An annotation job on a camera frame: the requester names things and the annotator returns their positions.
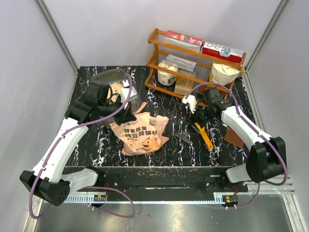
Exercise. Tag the red white blue box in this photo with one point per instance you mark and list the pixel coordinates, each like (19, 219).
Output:
(223, 52)

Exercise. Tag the white crumpled bag left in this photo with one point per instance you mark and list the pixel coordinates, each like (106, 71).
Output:
(166, 78)

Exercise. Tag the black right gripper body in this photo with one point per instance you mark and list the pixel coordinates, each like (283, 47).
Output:
(203, 114)

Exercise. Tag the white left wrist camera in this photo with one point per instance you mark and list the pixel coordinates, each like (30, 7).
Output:
(125, 91)

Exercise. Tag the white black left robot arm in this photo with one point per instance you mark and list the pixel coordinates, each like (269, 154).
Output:
(46, 180)

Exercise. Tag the tan cardboard box on shelf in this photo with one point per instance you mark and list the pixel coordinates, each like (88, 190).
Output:
(183, 85)

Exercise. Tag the yellow plastic scoop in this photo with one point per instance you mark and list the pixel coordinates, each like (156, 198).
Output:
(204, 135)

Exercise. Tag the white paper bag right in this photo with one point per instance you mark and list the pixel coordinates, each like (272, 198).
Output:
(223, 74)

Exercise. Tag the grey plastic litter box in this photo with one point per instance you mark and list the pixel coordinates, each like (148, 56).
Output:
(115, 75)

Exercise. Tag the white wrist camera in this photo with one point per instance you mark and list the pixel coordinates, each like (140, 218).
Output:
(191, 102)
(125, 91)

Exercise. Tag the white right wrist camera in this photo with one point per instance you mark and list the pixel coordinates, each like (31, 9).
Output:
(191, 102)

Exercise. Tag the red white toothpaste box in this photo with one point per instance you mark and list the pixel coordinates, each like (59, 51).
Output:
(183, 40)

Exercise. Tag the black bag clip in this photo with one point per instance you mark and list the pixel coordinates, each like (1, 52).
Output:
(183, 136)

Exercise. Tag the aluminium rail frame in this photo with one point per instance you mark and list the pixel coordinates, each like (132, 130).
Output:
(264, 207)

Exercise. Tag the beige cat litter pellets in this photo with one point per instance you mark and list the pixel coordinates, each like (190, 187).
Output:
(115, 87)

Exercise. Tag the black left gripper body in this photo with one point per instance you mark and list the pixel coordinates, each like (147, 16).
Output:
(110, 109)

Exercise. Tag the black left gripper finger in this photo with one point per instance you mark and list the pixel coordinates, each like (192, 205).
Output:
(118, 119)
(126, 117)

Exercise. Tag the brown scouring pad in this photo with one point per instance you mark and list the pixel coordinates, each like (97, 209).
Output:
(232, 138)

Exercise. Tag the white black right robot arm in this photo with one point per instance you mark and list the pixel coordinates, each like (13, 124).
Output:
(267, 155)

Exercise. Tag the silver grey flat box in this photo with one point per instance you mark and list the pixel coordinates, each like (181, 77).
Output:
(180, 63)

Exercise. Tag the pink cat litter bag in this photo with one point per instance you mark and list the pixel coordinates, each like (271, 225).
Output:
(142, 136)

